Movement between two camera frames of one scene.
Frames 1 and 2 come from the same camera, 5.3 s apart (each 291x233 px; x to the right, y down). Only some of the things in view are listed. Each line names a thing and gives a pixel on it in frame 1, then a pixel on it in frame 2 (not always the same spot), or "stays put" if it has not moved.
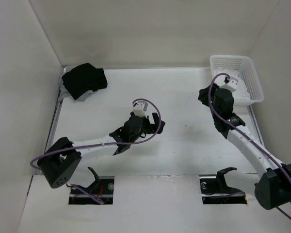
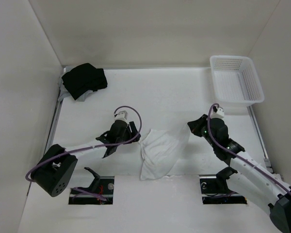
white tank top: [242, 92] -> [161, 149]
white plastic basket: [242, 65] stays put
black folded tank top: [83, 80] stays put
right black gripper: [203, 96] -> [194, 125]
